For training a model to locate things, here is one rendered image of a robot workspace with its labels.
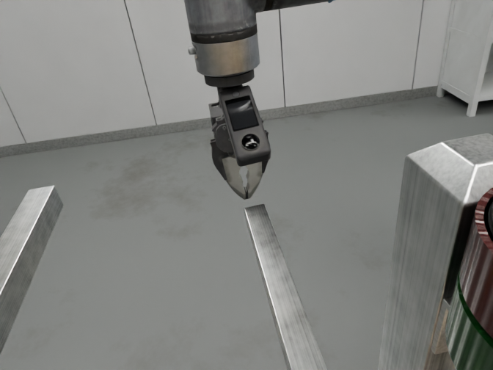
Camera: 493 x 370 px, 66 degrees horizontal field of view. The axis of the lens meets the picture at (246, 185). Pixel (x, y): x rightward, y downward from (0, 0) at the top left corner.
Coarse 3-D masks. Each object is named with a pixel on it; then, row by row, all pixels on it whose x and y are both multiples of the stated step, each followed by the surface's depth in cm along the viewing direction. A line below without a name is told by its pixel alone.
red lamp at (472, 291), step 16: (480, 208) 10; (480, 224) 10; (480, 240) 10; (464, 256) 11; (480, 256) 10; (464, 272) 11; (480, 272) 10; (464, 288) 11; (480, 288) 10; (480, 304) 10; (480, 320) 10
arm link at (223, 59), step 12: (252, 36) 49; (192, 48) 51; (204, 48) 48; (216, 48) 48; (228, 48) 48; (240, 48) 48; (252, 48) 50; (204, 60) 50; (216, 60) 49; (228, 60) 49; (240, 60) 49; (252, 60) 50; (204, 72) 51; (216, 72) 50; (228, 72) 49; (240, 72) 50
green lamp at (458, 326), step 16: (464, 304) 11; (448, 320) 12; (464, 320) 11; (448, 336) 12; (464, 336) 11; (480, 336) 10; (464, 352) 11; (480, 352) 10; (464, 368) 11; (480, 368) 10
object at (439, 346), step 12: (492, 204) 10; (492, 216) 10; (492, 228) 10; (492, 240) 9; (444, 300) 14; (444, 312) 14; (444, 324) 14; (444, 336) 15; (432, 348) 15; (444, 348) 15
